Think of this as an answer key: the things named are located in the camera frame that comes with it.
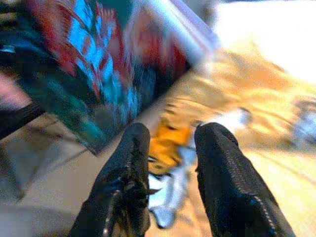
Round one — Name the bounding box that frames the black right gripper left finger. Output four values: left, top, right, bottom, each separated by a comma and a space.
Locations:
69, 122, 161, 237

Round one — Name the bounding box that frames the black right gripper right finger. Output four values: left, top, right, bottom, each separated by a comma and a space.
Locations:
194, 122, 297, 237

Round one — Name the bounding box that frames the yellow cartoon egg blanket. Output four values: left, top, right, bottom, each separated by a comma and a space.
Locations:
145, 37, 316, 237

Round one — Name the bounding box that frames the dark red-green cover book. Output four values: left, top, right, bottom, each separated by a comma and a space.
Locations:
0, 0, 220, 156

